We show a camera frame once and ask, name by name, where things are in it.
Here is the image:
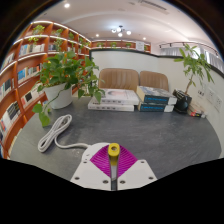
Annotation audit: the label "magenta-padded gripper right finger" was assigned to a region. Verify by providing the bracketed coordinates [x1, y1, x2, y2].
[115, 145, 158, 191]

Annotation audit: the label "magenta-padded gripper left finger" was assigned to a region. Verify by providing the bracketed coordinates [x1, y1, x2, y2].
[70, 144, 113, 192]

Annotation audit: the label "yellow charger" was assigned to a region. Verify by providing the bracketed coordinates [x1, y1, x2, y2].
[107, 142, 121, 168]

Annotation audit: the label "round white power strip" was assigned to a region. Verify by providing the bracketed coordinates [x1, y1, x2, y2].
[80, 142, 111, 164]

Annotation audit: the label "dark blue spined book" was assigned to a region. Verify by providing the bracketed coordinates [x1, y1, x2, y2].
[137, 101, 175, 113]

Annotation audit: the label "thick white book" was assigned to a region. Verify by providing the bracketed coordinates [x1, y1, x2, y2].
[87, 98, 135, 112]

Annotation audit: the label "white book with picture cover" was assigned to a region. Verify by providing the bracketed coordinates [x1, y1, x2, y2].
[99, 87, 140, 106]

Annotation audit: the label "dark book with marbled cover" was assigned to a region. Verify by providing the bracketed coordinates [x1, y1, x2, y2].
[135, 85, 178, 106]

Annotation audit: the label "red and white book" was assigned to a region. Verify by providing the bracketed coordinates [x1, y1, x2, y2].
[187, 110, 207, 119]

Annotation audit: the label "leafy plant in white pot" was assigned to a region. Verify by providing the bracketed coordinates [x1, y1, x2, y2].
[32, 50, 106, 128]

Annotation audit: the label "tall plant in black pot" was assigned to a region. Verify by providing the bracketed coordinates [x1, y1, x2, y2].
[173, 43, 215, 114]

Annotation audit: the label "tan flat book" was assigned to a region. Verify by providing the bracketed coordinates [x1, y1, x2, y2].
[188, 102, 208, 116]

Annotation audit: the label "tan padded chair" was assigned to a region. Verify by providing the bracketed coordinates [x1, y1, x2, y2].
[98, 68, 140, 93]
[139, 70, 170, 92]

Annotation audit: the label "clear sign holder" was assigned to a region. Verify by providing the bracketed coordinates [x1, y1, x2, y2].
[196, 87, 206, 100]

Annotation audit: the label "wooden shelf unit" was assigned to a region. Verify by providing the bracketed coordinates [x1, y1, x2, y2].
[0, 20, 152, 159]

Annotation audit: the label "white sheer curtain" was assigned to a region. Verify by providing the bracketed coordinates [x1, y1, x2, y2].
[159, 44, 224, 69]

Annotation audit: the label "cluster ceiling lamp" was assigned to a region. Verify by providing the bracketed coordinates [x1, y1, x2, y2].
[110, 25, 133, 38]

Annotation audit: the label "ceiling air vent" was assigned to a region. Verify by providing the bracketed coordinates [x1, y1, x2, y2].
[136, 0, 169, 13]

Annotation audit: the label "recessed ceiling lights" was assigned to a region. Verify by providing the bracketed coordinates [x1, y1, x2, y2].
[63, 2, 101, 38]

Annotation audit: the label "white coiled power cable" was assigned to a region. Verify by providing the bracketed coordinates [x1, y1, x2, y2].
[37, 114, 90, 154]

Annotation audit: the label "white wall socket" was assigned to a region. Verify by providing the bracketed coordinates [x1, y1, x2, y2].
[213, 94, 224, 113]
[205, 88, 216, 103]

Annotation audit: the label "black track light rail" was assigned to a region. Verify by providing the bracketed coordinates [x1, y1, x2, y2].
[158, 41, 214, 52]

